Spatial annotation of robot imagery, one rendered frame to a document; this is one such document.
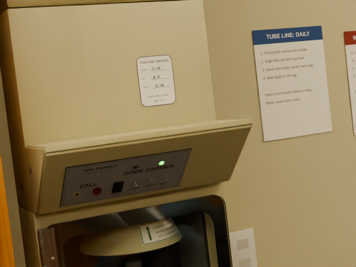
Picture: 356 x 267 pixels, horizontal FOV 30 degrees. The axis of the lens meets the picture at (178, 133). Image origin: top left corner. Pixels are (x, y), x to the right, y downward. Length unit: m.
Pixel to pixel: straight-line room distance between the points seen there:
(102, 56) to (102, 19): 0.06
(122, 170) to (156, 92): 0.16
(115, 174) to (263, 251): 0.79
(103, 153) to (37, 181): 0.10
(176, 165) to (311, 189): 0.80
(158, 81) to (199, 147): 0.14
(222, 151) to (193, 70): 0.15
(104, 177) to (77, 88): 0.15
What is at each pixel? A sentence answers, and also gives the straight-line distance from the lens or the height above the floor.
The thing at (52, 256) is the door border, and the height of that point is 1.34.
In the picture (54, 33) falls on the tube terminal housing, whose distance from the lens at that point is 1.02.
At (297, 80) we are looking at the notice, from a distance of 1.72.
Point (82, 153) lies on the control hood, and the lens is 0.90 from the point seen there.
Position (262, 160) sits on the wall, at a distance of 1.66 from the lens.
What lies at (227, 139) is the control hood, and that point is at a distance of 1.00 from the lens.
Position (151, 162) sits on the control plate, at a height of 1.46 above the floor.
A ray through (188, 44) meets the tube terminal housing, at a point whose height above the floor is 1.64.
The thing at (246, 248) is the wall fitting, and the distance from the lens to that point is 1.65.
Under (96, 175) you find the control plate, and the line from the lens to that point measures 0.94.
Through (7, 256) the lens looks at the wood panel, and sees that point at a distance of 0.91.
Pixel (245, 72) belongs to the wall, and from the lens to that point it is 1.64.
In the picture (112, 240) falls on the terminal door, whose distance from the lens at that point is 1.03.
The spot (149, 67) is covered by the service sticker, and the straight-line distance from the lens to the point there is 1.06.
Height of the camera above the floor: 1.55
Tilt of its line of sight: 3 degrees down
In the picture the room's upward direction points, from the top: 7 degrees counter-clockwise
